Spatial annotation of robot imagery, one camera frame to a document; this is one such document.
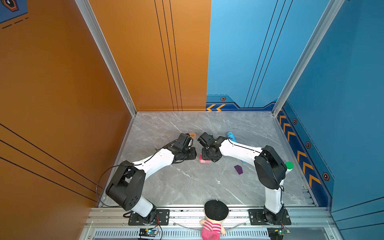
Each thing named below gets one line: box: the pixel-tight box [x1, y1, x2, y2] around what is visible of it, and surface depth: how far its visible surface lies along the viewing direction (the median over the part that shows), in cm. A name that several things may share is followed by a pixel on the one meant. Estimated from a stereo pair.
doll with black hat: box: [199, 200, 229, 240], surface depth 69 cm
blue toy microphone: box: [227, 132, 237, 143], surface depth 104 cm
